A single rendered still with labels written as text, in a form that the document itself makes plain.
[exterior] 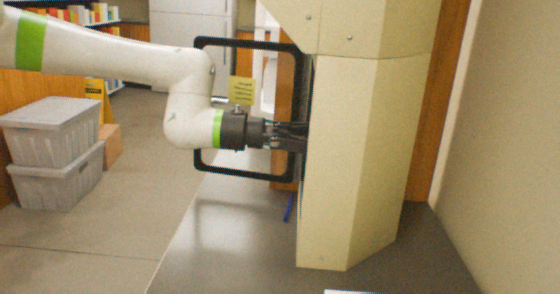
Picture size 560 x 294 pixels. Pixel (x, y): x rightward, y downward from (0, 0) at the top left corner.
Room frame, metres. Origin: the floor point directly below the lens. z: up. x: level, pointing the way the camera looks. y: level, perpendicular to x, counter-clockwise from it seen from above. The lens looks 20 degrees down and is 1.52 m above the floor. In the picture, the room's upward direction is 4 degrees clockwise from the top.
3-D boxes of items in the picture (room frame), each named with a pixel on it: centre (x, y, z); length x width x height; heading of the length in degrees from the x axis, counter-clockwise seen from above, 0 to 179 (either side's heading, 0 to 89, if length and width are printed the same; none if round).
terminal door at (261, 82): (1.09, 0.09, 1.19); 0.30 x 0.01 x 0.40; 81
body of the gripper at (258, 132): (0.89, 0.02, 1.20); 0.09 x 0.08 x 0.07; 89
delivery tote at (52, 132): (2.63, 1.54, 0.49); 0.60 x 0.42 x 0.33; 178
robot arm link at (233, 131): (0.89, 0.09, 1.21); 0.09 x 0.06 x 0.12; 179
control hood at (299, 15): (0.91, -0.01, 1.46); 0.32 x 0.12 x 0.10; 178
